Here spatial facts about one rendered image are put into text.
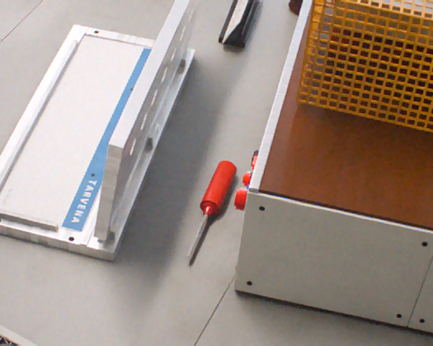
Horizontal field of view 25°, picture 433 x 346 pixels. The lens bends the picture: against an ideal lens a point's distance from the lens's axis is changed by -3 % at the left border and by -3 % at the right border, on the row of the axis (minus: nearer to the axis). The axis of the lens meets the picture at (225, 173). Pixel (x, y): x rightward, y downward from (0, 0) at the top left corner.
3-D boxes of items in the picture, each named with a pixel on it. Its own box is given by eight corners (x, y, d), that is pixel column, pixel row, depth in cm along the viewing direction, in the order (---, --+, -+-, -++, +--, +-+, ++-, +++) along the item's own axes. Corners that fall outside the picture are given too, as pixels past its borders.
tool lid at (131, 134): (200, -52, 147) (211, -49, 147) (177, 43, 161) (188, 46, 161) (108, 143, 117) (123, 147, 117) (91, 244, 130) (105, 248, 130)
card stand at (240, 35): (234, 1, 175) (235, -12, 173) (259, 6, 174) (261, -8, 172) (218, 43, 166) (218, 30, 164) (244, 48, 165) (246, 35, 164)
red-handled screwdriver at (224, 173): (218, 170, 145) (219, 156, 143) (237, 175, 145) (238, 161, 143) (176, 261, 133) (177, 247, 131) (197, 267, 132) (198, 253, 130)
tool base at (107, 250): (73, 35, 164) (73, 17, 162) (195, 58, 162) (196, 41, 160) (-31, 226, 134) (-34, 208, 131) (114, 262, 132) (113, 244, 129)
